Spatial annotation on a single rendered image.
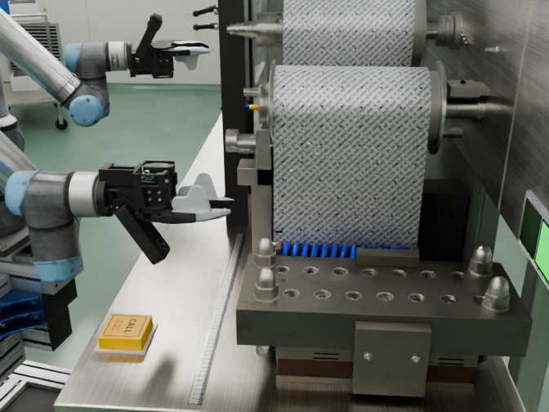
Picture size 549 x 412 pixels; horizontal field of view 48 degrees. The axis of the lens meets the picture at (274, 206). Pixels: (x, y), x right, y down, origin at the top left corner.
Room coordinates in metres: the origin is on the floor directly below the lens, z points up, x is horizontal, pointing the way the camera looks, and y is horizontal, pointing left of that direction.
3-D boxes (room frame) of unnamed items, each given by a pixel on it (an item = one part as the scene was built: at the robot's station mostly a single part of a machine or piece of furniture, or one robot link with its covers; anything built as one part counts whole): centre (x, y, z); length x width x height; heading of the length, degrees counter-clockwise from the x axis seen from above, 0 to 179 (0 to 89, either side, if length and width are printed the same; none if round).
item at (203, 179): (0.94, 0.11, 1.11); 0.09 x 0.03 x 0.06; 95
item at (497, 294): (0.72, -0.31, 1.05); 0.04 x 0.04 x 0.04
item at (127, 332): (0.83, 0.24, 0.91); 0.07 x 0.07 x 0.02; 86
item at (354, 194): (0.90, -0.12, 1.11); 0.23 x 0.01 x 0.18; 86
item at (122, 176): (0.92, 0.22, 1.12); 0.12 x 0.08 x 0.09; 86
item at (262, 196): (1.01, 0.03, 1.05); 0.06 x 0.05 x 0.31; 86
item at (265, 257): (0.84, 0.01, 1.05); 0.04 x 0.04 x 0.04
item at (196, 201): (0.89, 0.12, 1.12); 0.09 x 0.03 x 0.06; 77
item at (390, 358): (0.69, -0.16, 0.96); 0.10 x 0.03 x 0.11; 86
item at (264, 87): (0.97, 0.01, 1.25); 0.07 x 0.02 x 0.07; 176
